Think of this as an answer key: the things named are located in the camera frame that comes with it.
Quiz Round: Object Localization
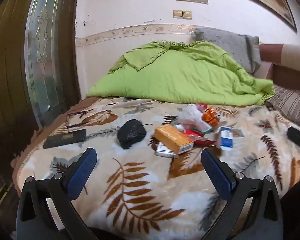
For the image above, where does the dark clothing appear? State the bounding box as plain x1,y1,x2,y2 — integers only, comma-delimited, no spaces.
280,180,300,240

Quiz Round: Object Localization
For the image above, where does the black plastic bag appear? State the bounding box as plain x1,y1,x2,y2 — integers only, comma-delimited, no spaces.
117,119,152,150

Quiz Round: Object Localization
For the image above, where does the black smartphone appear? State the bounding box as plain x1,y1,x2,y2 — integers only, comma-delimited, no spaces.
43,129,87,149

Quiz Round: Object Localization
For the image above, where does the orange cardboard box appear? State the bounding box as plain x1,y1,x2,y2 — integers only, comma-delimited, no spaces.
154,124,195,155

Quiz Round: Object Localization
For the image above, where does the white medicine box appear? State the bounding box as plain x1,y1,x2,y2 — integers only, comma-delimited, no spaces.
155,142,180,158

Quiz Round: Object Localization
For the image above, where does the patterned glass door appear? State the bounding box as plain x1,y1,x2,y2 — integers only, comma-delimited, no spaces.
24,0,82,130

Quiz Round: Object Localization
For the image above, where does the white plastic bag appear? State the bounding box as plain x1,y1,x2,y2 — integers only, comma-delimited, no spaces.
174,104,213,133

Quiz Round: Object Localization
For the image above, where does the green quilt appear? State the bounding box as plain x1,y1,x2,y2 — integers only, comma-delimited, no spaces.
86,41,275,106

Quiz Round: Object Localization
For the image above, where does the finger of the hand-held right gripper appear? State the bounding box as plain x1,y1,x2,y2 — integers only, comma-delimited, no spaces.
287,126,300,153

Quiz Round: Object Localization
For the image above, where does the brown wooden door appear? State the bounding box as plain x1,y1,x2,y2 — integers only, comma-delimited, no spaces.
0,0,40,205

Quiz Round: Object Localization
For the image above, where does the striped floral pillow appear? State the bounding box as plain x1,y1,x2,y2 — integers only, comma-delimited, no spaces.
266,85,300,128

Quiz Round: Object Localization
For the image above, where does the brown padded headboard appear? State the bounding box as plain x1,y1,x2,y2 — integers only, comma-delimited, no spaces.
259,44,300,90

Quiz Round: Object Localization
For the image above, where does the blue and white small box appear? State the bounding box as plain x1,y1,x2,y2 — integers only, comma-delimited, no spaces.
216,126,234,151

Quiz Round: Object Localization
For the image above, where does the red snack packet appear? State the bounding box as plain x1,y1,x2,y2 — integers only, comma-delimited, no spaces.
184,129,217,147

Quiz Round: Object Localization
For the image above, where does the leaf-printed blanket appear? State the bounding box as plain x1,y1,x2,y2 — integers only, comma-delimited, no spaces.
10,96,300,235

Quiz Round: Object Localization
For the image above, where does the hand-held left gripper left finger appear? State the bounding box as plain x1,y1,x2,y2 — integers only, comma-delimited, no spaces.
16,148,98,240

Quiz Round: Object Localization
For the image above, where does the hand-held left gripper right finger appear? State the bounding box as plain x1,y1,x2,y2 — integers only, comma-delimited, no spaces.
201,148,284,240

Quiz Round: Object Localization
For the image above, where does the orange snack wrapper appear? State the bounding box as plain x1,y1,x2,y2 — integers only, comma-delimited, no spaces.
201,107,220,127

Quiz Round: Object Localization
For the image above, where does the grey quilted pillow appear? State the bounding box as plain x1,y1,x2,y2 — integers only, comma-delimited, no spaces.
194,27,262,74

